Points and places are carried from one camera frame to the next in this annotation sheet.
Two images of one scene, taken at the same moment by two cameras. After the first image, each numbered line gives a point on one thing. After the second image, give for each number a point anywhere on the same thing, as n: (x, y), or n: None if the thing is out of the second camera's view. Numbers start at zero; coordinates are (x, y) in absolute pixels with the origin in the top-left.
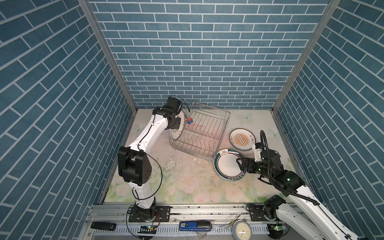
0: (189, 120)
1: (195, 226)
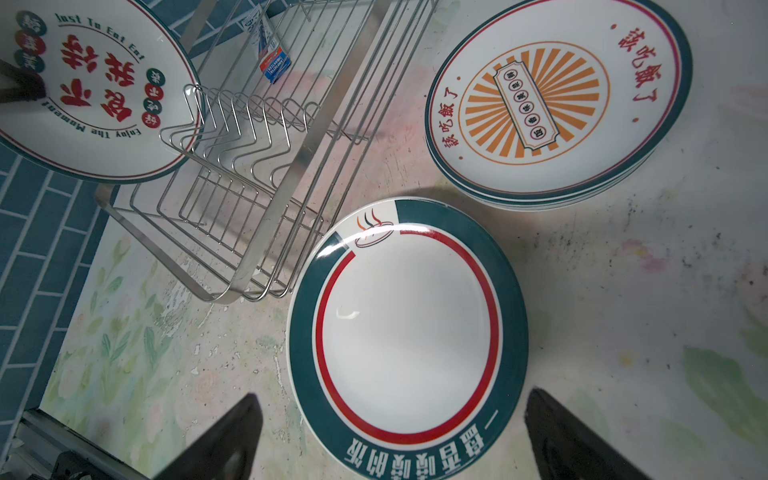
0: (274, 59)
1: None
